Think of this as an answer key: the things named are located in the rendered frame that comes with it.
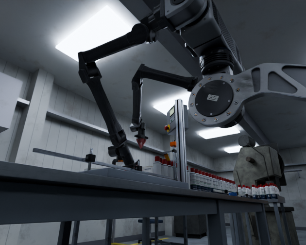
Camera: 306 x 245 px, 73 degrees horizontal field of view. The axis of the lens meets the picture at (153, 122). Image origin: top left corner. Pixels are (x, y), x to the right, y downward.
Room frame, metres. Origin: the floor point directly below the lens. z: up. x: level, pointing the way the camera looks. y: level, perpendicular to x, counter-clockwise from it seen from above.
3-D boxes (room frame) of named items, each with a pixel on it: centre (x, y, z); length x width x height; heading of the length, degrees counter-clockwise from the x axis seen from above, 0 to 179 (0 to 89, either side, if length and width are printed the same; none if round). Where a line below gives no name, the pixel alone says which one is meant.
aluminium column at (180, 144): (1.34, -0.19, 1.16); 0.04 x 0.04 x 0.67; 53
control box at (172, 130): (1.43, -0.18, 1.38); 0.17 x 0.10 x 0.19; 18
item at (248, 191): (3.30, -1.62, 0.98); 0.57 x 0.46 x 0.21; 53
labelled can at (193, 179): (1.78, -0.34, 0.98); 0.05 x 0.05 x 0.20
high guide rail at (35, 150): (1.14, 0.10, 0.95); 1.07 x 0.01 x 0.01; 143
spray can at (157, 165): (1.35, -0.03, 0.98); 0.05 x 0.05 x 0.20
